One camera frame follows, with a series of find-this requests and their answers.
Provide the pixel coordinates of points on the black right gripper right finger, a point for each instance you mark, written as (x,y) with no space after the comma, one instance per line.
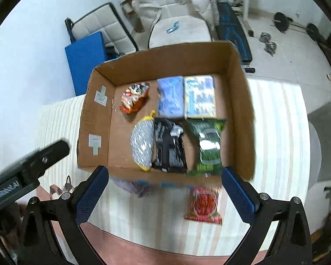
(291,243)

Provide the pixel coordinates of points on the green snack bag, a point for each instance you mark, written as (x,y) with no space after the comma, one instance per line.
(207,131)

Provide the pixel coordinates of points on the black barbell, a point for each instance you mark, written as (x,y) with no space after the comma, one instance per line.
(284,23)

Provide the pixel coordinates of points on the silver yellow scrubbing pad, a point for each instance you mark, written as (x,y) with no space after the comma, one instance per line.
(142,142)

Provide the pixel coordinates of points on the brown cardboard box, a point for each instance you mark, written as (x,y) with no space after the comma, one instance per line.
(105,131)

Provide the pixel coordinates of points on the white padded chair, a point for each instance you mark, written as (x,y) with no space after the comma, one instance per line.
(106,20)

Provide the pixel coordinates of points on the red snack bag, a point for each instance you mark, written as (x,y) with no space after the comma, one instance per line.
(203,205)

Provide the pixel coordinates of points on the light blue wipes pack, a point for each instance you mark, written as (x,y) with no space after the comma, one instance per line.
(171,97)

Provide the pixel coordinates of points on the blue folded mat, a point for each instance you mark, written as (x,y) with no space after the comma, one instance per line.
(83,56)

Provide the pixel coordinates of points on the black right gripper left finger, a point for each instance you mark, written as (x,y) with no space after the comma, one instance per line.
(38,243)

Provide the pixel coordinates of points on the black snack bag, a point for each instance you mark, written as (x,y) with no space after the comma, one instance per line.
(169,149)

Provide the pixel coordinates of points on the cream blue wipes pack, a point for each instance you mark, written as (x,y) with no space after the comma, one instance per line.
(199,97)

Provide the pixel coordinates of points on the purple soft cloth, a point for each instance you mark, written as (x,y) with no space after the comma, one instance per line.
(135,188)

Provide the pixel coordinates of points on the chrome dumbbell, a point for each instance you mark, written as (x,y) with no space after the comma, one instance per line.
(270,46)

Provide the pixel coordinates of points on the white puffy jacket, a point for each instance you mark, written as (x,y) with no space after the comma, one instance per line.
(170,22)

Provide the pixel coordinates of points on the black weight bench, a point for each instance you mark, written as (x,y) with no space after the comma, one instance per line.
(230,29)

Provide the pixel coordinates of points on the orange panda snack bag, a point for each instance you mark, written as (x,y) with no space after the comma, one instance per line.
(134,97)

